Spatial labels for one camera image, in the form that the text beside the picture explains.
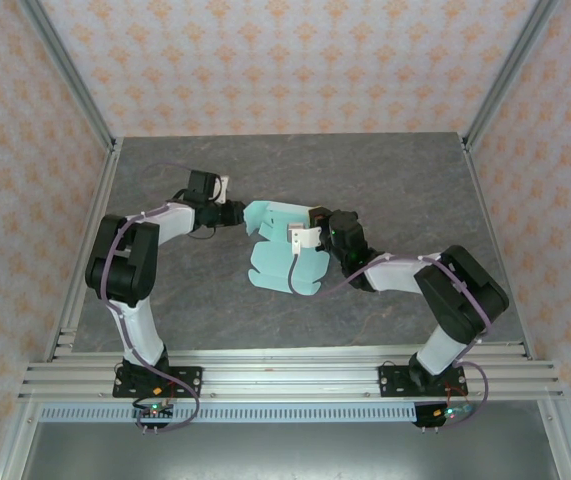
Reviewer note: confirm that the aluminium frame post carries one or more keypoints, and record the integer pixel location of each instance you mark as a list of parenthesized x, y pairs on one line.
[(70, 75), (510, 75)]

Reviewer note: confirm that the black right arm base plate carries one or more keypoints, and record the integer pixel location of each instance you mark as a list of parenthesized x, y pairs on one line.
[(392, 382)]

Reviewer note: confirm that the aluminium mounting rail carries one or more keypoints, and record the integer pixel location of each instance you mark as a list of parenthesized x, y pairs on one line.
[(290, 380)]

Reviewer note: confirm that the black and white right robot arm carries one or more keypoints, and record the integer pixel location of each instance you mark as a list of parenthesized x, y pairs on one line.
[(460, 295)]

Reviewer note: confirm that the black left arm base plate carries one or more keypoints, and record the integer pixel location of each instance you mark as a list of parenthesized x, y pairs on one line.
[(190, 380)]

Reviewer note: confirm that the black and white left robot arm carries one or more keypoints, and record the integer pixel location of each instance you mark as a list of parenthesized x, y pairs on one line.
[(125, 260)]

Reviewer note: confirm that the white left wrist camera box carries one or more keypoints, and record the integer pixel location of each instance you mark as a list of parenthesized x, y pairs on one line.
[(223, 189)]

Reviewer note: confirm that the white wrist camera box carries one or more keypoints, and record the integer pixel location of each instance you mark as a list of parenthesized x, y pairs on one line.
[(307, 236), (223, 189)]

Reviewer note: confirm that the aluminium table side rail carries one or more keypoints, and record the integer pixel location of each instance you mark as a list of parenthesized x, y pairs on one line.
[(485, 220), (90, 240)]

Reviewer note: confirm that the light teal paper box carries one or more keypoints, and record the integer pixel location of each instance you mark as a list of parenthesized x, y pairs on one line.
[(275, 265)]

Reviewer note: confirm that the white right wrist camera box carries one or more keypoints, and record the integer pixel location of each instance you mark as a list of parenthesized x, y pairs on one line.
[(307, 236)]

